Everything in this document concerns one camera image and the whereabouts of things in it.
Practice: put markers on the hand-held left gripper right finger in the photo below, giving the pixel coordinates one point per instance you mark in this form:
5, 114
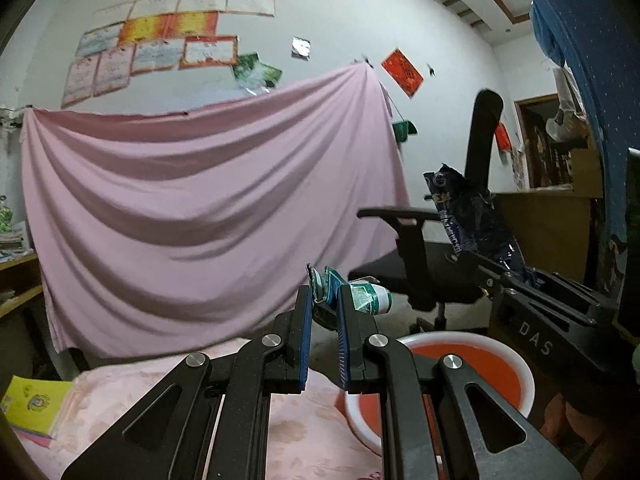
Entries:
344, 345

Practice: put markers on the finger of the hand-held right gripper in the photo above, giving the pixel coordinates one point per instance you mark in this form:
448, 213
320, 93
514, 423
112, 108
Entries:
565, 287
540, 300

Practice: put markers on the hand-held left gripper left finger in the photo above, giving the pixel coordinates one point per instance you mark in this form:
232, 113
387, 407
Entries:
304, 340

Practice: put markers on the orange plastic basin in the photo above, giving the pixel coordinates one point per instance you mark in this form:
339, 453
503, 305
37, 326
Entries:
490, 370

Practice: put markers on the green white crushed carton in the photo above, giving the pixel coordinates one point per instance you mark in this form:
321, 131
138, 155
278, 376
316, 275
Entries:
370, 297

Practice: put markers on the blue snack wrapper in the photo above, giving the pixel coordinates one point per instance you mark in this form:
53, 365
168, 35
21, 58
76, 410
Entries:
480, 225

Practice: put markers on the person's right hand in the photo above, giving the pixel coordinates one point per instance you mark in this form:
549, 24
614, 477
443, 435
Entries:
565, 425

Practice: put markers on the wooden cabinet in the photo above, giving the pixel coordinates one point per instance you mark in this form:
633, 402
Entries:
550, 230

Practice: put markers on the black office chair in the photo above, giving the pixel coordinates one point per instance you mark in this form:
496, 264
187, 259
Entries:
435, 280

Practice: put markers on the red hanging charm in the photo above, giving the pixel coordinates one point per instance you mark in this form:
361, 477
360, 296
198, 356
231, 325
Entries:
504, 136

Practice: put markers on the white hanging bag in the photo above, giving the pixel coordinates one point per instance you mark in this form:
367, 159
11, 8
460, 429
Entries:
565, 120

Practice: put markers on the pink hanging cloth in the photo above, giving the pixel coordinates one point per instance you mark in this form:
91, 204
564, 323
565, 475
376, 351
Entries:
200, 200

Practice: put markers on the floral printed blanket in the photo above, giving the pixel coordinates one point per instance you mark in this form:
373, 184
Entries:
115, 385

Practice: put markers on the green hanging pouch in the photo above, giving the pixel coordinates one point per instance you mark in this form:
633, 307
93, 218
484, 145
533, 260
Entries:
404, 131

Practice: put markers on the blue dotted cloth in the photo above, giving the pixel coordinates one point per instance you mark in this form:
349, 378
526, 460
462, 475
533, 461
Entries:
590, 35

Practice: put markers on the green photo print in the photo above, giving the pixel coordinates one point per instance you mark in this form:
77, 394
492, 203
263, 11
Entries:
267, 80
245, 66

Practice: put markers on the red paper square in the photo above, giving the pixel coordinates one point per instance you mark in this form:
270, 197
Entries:
401, 72

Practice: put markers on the yellow book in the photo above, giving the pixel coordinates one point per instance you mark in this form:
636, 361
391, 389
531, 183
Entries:
35, 402

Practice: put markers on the pink book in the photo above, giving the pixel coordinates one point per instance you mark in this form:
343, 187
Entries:
40, 439

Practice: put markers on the wooden shelf unit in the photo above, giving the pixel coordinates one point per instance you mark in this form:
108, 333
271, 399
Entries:
20, 295

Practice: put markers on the glass jar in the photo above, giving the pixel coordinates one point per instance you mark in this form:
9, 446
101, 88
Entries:
5, 215

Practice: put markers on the wooden door frame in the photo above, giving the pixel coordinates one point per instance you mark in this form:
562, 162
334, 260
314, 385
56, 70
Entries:
520, 140

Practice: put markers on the small black wall hook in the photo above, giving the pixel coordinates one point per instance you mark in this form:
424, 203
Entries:
430, 69

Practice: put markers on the small wall mirror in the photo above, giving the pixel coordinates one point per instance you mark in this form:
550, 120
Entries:
301, 47

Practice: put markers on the group of wall certificates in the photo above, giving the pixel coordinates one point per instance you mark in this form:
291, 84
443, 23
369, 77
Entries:
150, 45

